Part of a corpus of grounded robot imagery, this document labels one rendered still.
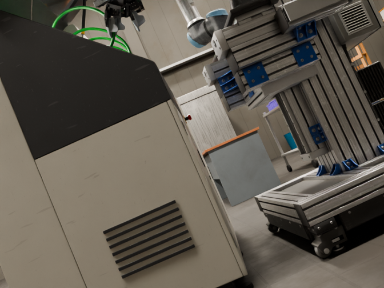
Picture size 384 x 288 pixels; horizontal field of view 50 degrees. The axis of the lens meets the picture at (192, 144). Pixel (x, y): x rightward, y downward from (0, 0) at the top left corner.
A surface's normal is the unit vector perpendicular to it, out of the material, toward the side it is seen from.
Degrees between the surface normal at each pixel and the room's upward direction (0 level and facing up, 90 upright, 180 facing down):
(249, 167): 90
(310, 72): 90
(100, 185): 90
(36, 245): 90
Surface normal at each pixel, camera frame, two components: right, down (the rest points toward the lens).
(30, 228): -0.05, -0.05
